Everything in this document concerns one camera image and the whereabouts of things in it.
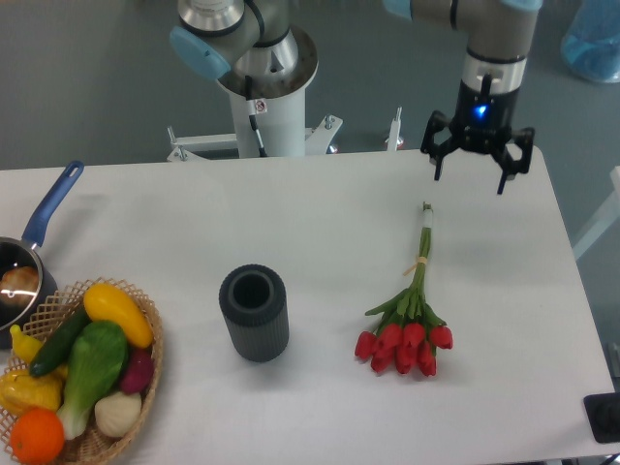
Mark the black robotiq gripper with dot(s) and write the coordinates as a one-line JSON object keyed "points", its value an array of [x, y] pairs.
{"points": [[484, 116]]}

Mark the red tulip bouquet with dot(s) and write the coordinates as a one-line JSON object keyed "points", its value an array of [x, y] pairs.
{"points": [[409, 333]]}

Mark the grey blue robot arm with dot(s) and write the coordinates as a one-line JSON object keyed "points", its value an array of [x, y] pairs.
{"points": [[265, 62]]}

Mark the blue translucent bag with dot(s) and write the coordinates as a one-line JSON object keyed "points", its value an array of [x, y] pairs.
{"points": [[590, 48]]}

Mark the dark grey ribbed vase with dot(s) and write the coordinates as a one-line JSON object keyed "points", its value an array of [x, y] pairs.
{"points": [[253, 302]]}

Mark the black device at edge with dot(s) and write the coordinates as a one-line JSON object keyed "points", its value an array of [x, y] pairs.
{"points": [[602, 411]]}

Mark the purple red radish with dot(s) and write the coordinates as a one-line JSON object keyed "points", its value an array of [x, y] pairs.
{"points": [[138, 373]]}

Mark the yellow squash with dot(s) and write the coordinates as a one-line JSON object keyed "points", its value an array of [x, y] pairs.
{"points": [[105, 302]]}

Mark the green bok choy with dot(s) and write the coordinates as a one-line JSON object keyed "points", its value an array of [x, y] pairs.
{"points": [[95, 363]]}

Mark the white garlic bulb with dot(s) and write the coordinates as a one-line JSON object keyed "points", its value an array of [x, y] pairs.
{"points": [[116, 414]]}

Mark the dark green cucumber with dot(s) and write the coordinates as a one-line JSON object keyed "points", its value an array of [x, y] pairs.
{"points": [[57, 348]]}

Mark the browned bread roll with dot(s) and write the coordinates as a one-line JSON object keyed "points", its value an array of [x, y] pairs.
{"points": [[19, 286]]}

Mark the orange fruit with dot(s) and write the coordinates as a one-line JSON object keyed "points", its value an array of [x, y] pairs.
{"points": [[37, 437]]}

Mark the white frame right edge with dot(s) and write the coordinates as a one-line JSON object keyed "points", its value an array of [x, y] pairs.
{"points": [[600, 221]]}

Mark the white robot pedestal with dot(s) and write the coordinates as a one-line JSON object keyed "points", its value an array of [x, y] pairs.
{"points": [[263, 127]]}

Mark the blue handled saucepan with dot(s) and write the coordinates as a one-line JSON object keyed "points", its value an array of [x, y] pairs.
{"points": [[24, 251]]}

